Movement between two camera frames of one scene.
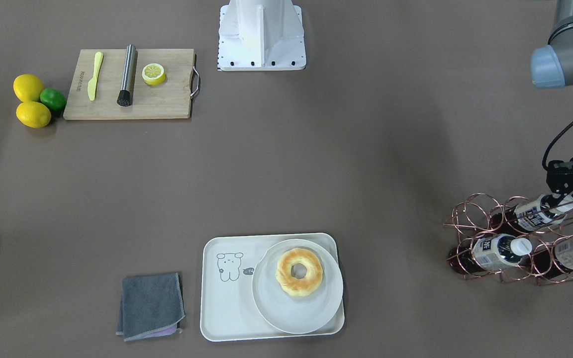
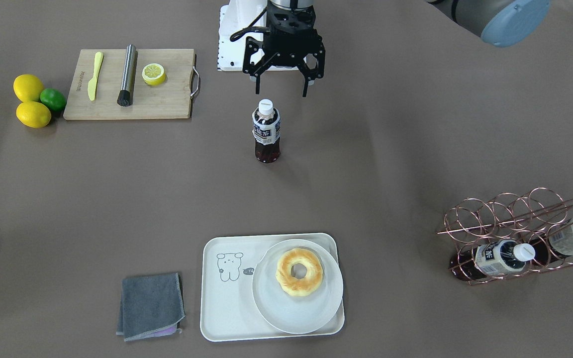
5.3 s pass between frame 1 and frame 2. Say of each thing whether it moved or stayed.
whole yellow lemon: stayed
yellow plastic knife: stayed
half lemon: stayed
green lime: stayed
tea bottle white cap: moved
